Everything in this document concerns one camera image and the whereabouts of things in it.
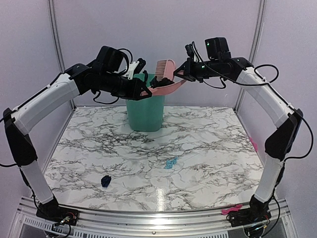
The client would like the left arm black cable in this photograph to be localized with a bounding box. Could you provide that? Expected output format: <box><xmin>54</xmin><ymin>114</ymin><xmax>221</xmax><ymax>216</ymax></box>
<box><xmin>93</xmin><ymin>48</ymin><xmax>133</xmax><ymax>104</ymax></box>

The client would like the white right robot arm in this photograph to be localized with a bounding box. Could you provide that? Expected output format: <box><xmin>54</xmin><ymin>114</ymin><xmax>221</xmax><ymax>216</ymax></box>
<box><xmin>173</xmin><ymin>37</ymin><xmax>303</xmax><ymax>222</ymax></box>

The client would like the black scrap on bin rim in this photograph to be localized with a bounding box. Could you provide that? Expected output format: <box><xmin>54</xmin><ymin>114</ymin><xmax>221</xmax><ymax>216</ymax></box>
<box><xmin>143</xmin><ymin>70</ymin><xmax>149</xmax><ymax>83</ymax></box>

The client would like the pink plastic dustpan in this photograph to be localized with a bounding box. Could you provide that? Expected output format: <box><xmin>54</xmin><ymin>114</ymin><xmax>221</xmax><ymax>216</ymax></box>
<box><xmin>137</xmin><ymin>79</ymin><xmax>187</xmax><ymax>97</ymax></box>

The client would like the magenta scrap on rail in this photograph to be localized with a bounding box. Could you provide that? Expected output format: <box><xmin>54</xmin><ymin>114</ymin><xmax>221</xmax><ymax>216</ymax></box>
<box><xmin>221</xmin><ymin>204</ymin><xmax>243</xmax><ymax>215</ymax></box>

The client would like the pink hand brush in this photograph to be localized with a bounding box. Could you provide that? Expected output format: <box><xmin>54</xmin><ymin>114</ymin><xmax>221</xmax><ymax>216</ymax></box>
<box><xmin>155</xmin><ymin>59</ymin><xmax>179</xmax><ymax>81</ymax></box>

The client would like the magenta paper scrap on table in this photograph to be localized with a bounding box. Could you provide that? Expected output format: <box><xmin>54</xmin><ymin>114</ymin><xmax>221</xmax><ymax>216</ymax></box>
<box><xmin>249</xmin><ymin>137</ymin><xmax>258</xmax><ymax>152</ymax></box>

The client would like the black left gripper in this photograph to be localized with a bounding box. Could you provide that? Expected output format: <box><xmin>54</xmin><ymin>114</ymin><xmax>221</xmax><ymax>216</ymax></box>
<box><xmin>100</xmin><ymin>70</ymin><xmax>152</xmax><ymax>100</ymax></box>

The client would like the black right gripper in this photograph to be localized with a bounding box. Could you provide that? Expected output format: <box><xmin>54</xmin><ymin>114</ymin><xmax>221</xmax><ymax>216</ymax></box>
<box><xmin>173</xmin><ymin>57</ymin><xmax>220</xmax><ymax>83</ymax></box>

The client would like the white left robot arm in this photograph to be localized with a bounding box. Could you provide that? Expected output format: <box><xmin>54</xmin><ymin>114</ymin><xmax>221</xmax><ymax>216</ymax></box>
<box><xmin>2</xmin><ymin>46</ymin><xmax>152</xmax><ymax>221</ymax></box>

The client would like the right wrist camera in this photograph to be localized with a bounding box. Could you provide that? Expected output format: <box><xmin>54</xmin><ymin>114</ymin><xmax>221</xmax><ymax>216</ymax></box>
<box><xmin>185</xmin><ymin>42</ymin><xmax>200</xmax><ymax>62</ymax></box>

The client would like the black scrap upper piece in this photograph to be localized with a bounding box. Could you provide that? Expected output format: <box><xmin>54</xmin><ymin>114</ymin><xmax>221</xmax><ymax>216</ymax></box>
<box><xmin>150</xmin><ymin>76</ymin><xmax>174</xmax><ymax>88</ymax></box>

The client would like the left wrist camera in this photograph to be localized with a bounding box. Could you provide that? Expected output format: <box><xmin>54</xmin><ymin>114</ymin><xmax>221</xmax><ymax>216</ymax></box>
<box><xmin>124</xmin><ymin>58</ymin><xmax>146</xmax><ymax>80</ymax></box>

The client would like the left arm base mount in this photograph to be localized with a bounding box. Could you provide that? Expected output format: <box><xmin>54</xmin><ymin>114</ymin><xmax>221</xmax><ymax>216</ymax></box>
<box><xmin>36</xmin><ymin>197</ymin><xmax>79</xmax><ymax>226</ymax></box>

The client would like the frame post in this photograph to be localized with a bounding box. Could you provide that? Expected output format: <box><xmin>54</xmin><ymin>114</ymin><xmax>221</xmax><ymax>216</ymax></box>
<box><xmin>47</xmin><ymin>0</ymin><xmax>76</xmax><ymax>110</ymax></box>
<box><xmin>234</xmin><ymin>0</ymin><xmax>267</xmax><ymax>113</ymax></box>

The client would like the green plastic waste bin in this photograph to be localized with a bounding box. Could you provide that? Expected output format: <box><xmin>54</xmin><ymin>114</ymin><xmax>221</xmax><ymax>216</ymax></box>
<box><xmin>123</xmin><ymin>73</ymin><xmax>166</xmax><ymax>132</ymax></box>

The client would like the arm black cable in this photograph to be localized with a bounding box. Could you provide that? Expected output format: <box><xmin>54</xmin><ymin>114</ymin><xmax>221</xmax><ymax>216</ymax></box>
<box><xmin>93</xmin><ymin>48</ymin><xmax>133</xmax><ymax>104</ymax></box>
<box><xmin>193</xmin><ymin>42</ymin><xmax>314</xmax><ymax>162</ymax></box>

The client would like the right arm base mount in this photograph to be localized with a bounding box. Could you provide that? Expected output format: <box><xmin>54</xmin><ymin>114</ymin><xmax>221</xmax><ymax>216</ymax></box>
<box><xmin>226</xmin><ymin>195</ymin><xmax>272</xmax><ymax>227</ymax></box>

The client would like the light blue paper scrap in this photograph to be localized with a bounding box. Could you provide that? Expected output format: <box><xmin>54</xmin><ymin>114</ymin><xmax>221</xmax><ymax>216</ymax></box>
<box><xmin>164</xmin><ymin>157</ymin><xmax>178</xmax><ymax>170</ymax></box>

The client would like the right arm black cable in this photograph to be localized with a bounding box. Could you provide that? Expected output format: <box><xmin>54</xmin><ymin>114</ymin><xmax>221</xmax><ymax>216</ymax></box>
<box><xmin>193</xmin><ymin>42</ymin><xmax>314</xmax><ymax>162</ymax></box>

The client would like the aluminium front rail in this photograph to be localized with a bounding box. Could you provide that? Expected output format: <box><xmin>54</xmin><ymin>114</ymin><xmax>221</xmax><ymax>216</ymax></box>
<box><xmin>8</xmin><ymin>197</ymin><xmax>298</xmax><ymax>238</ymax></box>

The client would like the left frame post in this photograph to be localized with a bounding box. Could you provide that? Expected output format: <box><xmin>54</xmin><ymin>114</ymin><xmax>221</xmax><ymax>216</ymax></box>
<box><xmin>47</xmin><ymin>0</ymin><xmax>76</xmax><ymax>110</ymax></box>

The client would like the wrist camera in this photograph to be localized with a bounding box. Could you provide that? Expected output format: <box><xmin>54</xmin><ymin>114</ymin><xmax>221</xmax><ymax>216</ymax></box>
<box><xmin>185</xmin><ymin>42</ymin><xmax>200</xmax><ymax>62</ymax></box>
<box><xmin>124</xmin><ymin>58</ymin><xmax>146</xmax><ymax>80</ymax></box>

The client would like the right frame post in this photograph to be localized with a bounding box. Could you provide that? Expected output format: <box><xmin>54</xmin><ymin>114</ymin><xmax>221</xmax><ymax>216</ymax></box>
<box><xmin>234</xmin><ymin>0</ymin><xmax>267</xmax><ymax>113</ymax></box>

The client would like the small dark blue scrap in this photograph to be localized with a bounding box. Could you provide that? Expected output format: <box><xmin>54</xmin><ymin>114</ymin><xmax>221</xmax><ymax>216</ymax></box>
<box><xmin>101</xmin><ymin>175</ymin><xmax>111</xmax><ymax>188</ymax></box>

